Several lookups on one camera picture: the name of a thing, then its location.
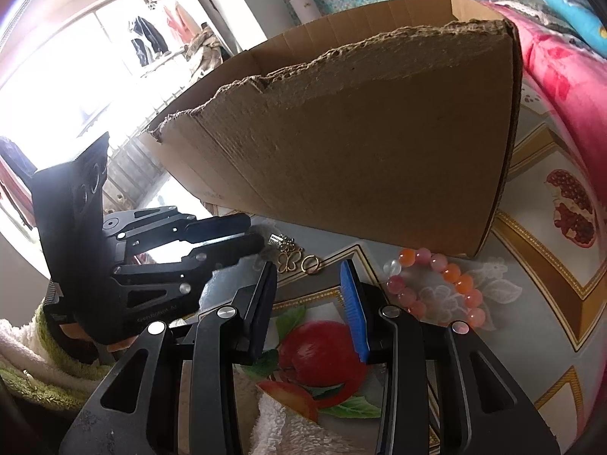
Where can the brown cardboard box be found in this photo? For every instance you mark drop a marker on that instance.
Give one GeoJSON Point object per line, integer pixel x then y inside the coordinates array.
{"type": "Point", "coordinates": [355, 151]}

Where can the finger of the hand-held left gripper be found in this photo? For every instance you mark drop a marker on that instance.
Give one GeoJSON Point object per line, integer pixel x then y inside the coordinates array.
{"type": "Point", "coordinates": [227, 251]}
{"type": "Point", "coordinates": [218, 226]}

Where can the blue pillow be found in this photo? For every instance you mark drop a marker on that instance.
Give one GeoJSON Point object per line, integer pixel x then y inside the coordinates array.
{"type": "Point", "coordinates": [574, 14]}

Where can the pile of bags and clothes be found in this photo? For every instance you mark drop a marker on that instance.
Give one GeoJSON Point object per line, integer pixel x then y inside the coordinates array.
{"type": "Point", "coordinates": [208, 50]}

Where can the dark hanging clothes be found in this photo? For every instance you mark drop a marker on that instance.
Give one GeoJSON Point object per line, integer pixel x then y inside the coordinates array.
{"type": "Point", "coordinates": [147, 38]}

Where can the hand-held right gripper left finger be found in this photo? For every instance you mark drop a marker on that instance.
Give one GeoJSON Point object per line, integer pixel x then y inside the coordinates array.
{"type": "Point", "coordinates": [263, 313]}

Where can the pink hanging clothes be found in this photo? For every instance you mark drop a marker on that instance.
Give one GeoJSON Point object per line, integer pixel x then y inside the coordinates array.
{"type": "Point", "coordinates": [180, 21]}

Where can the person's left hand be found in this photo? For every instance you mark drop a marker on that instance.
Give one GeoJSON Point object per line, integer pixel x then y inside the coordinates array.
{"type": "Point", "coordinates": [118, 345]}

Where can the pink blanket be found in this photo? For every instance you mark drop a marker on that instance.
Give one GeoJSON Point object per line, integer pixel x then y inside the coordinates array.
{"type": "Point", "coordinates": [564, 85]}

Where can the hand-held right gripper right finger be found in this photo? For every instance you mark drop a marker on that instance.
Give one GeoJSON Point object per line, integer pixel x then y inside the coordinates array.
{"type": "Point", "coordinates": [355, 308]}

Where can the person's left forearm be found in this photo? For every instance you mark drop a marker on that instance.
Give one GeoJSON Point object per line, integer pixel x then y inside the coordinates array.
{"type": "Point", "coordinates": [47, 391]}

